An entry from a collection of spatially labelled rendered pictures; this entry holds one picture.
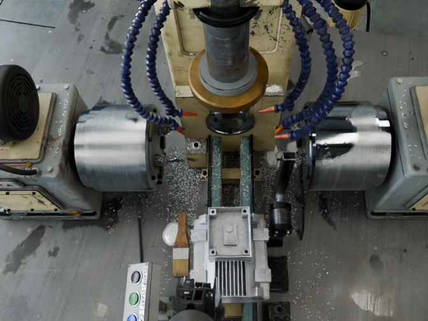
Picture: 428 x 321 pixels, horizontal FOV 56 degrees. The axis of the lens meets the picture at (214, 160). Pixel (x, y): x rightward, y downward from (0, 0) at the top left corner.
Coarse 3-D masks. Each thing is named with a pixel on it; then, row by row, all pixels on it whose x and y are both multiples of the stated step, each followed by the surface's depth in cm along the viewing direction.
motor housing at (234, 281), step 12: (204, 228) 104; (252, 228) 103; (252, 240) 101; (204, 252) 101; (252, 252) 100; (264, 252) 100; (204, 264) 100; (216, 264) 98; (228, 264) 97; (240, 264) 97; (252, 264) 98; (264, 264) 99; (228, 276) 96; (240, 276) 96; (252, 276) 97; (228, 288) 94; (240, 288) 95; (264, 288) 98; (228, 300) 108; (240, 300) 108; (252, 300) 105
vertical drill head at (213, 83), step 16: (224, 0) 66; (208, 32) 75; (224, 32) 73; (240, 32) 74; (208, 48) 80; (224, 48) 77; (240, 48) 78; (192, 64) 92; (208, 64) 85; (224, 64) 81; (240, 64) 82; (256, 64) 89; (192, 80) 90; (208, 80) 87; (224, 80) 86; (240, 80) 87; (256, 80) 89; (208, 96) 88; (224, 96) 88; (240, 96) 88; (256, 96) 88; (224, 112) 89
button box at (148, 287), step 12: (132, 264) 102; (144, 264) 100; (156, 264) 101; (144, 276) 98; (156, 276) 100; (132, 288) 99; (144, 288) 97; (156, 288) 99; (144, 300) 95; (156, 300) 98; (132, 312) 96; (144, 312) 94; (156, 312) 97
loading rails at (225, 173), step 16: (208, 144) 129; (240, 144) 130; (208, 160) 127; (240, 160) 127; (208, 176) 124; (224, 176) 133; (240, 176) 126; (256, 176) 135; (208, 192) 122; (240, 192) 129; (224, 304) 117; (240, 304) 116; (256, 304) 108; (256, 320) 107
